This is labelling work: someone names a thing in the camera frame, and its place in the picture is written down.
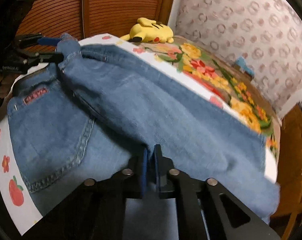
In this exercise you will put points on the white fruit print blanket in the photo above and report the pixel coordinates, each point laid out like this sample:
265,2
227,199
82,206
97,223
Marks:
13,179

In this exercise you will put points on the blue item in box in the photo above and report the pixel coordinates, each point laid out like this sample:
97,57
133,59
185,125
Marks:
240,63

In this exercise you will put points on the blue denim pants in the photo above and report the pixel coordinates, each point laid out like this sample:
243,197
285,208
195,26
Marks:
109,147

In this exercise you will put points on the wooden louvered closet door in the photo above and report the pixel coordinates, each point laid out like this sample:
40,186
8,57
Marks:
86,18

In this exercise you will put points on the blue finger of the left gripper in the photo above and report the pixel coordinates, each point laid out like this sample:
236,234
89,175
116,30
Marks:
48,41

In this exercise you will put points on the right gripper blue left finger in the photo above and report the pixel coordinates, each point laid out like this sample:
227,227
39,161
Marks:
95,209

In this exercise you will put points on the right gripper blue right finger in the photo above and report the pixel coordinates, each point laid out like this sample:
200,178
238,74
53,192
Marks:
206,209

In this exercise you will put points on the patterned lace curtain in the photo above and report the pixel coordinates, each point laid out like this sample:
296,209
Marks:
267,34

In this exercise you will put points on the wooden sideboard cabinet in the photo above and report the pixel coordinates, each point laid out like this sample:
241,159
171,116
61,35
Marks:
288,216

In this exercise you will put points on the yellow pikachu plush toy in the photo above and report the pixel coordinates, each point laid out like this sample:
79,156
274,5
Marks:
149,31

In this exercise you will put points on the floral brown bed cover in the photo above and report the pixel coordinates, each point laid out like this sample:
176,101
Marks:
229,84

